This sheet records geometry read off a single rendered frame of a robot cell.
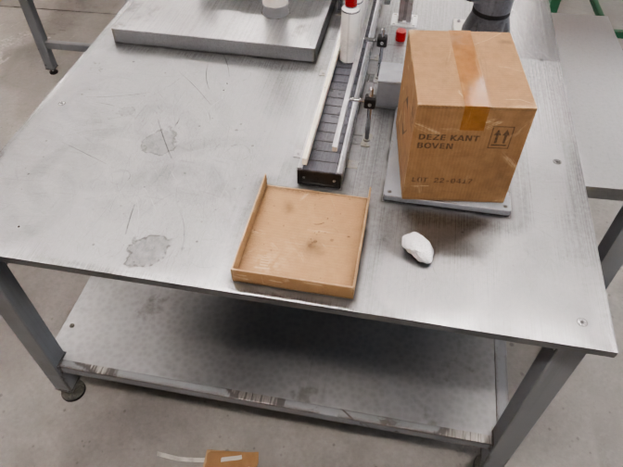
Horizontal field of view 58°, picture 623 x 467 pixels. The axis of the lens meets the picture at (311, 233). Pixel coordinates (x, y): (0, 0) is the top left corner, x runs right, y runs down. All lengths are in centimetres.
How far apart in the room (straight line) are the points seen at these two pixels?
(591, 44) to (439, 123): 101
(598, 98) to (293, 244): 104
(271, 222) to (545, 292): 62
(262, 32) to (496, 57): 82
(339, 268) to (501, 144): 43
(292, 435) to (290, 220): 85
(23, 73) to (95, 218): 237
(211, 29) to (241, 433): 131
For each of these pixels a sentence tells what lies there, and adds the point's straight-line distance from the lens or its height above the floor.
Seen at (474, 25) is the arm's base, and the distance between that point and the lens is 191.
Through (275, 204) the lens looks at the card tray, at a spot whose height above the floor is 83.
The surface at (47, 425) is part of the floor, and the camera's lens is 213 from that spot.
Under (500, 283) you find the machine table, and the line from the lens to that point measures 126.
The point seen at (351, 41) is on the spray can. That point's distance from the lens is 170.
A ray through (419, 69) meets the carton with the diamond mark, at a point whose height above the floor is 112.
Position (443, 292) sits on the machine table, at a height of 83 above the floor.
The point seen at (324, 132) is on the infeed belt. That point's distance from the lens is 148.
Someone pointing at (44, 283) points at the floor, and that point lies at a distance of 246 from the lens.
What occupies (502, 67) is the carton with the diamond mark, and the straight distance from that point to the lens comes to 134.
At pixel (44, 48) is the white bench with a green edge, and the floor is 17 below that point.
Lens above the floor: 179
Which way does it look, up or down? 48 degrees down
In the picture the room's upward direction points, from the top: straight up
